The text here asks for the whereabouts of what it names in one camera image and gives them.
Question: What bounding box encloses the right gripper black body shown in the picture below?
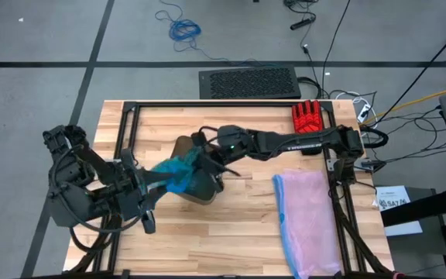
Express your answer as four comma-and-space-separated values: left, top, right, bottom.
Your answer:
203, 133, 232, 171

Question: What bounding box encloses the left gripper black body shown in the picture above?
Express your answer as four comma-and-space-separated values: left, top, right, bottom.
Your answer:
111, 174, 149, 222

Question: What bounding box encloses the dark grey waste bin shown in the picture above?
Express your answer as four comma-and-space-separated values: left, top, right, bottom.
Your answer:
170, 135, 225, 205

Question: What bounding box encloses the red black work glove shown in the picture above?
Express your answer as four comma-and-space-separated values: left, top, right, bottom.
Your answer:
291, 99, 324, 135

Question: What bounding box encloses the black power strip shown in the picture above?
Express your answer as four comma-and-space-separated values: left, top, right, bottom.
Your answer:
289, 16, 317, 32

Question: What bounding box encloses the white printed paper sheet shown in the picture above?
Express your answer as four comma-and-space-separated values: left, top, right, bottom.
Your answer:
373, 184, 424, 237

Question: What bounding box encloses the blue coiled cable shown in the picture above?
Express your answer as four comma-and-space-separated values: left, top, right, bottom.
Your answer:
153, 0, 276, 67

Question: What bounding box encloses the grey metal base bracket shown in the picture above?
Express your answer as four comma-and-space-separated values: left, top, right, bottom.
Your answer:
360, 157, 387, 173

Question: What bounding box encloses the thick black cable loop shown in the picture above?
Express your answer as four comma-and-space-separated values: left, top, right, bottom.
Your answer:
360, 126, 389, 150

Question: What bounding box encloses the yellow cable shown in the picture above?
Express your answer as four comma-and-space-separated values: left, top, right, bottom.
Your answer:
362, 84, 446, 126

